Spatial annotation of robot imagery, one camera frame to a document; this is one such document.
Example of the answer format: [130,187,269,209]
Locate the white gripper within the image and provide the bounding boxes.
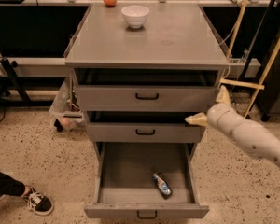
[185,85,240,138]

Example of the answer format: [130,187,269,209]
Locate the blue silver redbull can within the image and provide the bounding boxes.
[152,173,173,199]

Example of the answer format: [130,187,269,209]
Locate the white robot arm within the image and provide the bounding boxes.
[185,85,280,168]

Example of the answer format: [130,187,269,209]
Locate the grey drawer cabinet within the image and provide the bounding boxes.
[63,2,231,161]

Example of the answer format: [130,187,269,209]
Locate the grey middle drawer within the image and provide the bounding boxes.
[87,111,205,143]

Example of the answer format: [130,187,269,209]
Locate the grey drawer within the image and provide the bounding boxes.
[87,111,205,143]
[74,68,218,112]
[85,143,209,219]

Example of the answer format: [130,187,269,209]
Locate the grey top drawer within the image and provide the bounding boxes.
[74,68,218,112]

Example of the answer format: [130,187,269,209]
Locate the grey bottom drawer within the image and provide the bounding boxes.
[85,143,209,219]

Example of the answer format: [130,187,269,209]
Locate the white ceramic bowl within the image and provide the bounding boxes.
[121,6,149,29]

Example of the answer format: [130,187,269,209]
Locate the clear plastic bin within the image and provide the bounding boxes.
[49,78,85,131]

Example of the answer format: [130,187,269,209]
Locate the black white sneaker lower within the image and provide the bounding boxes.
[22,186,53,216]

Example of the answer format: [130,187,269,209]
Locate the black metal stand leg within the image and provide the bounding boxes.
[0,52,31,105]

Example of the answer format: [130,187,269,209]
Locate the black trouser leg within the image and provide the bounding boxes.
[0,172,25,197]

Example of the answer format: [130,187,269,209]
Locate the wooden easel frame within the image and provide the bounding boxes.
[219,0,280,119]

